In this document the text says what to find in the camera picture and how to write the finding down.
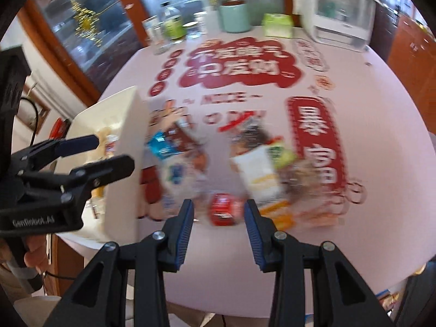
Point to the white plastic bin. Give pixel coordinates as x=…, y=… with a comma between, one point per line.
x=126, y=163

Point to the dark brown snack packet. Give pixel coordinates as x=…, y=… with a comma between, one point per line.
x=252, y=139

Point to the wooden glass cabinet door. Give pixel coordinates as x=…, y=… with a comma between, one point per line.
x=85, y=24

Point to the person's left hand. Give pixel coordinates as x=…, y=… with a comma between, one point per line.
x=36, y=250

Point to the clear glass tumbler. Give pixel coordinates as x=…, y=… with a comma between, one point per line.
x=156, y=37

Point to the clear bottle with green label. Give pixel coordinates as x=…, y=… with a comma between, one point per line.
x=174, y=24

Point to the red lid coffee bean jar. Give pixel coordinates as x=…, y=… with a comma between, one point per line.
x=61, y=127

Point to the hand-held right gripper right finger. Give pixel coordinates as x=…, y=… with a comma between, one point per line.
x=257, y=238

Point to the green label snack packet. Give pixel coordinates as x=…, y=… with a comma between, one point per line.
x=282, y=153

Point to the red and white noodle packet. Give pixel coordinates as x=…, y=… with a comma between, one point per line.
x=113, y=144

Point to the green tissue pack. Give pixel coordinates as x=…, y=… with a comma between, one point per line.
x=277, y=25

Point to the blue snowflake snack packet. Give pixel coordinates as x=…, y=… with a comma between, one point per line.
x=162, y=144

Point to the small glass jar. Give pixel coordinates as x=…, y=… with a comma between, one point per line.
x=193, y=30

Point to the brown snowflake snack packet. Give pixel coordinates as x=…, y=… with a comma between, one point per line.
x=184, y=139

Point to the white and orange snack bar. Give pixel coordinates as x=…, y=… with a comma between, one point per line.
x=259, y=180

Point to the wooden wall cabinets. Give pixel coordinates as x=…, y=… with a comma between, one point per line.
x=415, y=61

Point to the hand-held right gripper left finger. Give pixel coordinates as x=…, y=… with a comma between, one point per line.
x=180, y=238

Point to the teal canister with brown lid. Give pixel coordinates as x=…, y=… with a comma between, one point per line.
x=235, y=17

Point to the clear nut candy packet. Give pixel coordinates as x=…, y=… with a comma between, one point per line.
x=303, y=184

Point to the white countertop appliance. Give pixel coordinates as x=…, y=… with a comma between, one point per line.
x=337, y=10

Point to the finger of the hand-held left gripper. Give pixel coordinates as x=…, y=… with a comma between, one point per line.
x=109, y=168
x=76, y=144

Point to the blueberry cake packet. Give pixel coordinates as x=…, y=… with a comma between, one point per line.
x=180, y=184

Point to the small red candy packet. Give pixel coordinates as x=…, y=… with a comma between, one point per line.
x=224, y=209

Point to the pale rice cracker packet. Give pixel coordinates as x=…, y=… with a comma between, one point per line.
x=102, y=139

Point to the wooden picture frame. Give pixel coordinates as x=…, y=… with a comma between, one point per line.
x=34, y=115

